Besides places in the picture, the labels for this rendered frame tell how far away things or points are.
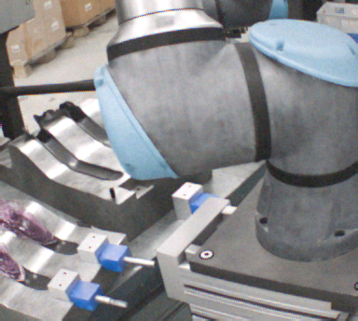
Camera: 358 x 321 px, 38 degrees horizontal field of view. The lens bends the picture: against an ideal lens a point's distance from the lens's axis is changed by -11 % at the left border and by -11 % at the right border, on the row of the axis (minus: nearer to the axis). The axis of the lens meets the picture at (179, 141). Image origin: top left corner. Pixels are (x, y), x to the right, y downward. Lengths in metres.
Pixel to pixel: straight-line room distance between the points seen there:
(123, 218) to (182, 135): 0.56
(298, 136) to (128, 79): 0.16
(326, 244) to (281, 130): 0.14
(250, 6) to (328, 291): 0.43
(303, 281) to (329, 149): 0.14
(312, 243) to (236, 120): 0.16
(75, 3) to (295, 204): 5.18
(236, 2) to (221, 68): 0.30
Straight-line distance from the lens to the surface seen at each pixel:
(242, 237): 0.64
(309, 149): 0.53
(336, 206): 0.57
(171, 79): 0.49
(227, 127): 0.50
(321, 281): 0.56
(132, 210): 1.05
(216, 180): 1.20
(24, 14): 1.86
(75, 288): 0.88
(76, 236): 1.02
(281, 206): 0.58
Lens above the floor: 1.43
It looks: 27 degrees down
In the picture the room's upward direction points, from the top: 10 degrees counter-clockwise
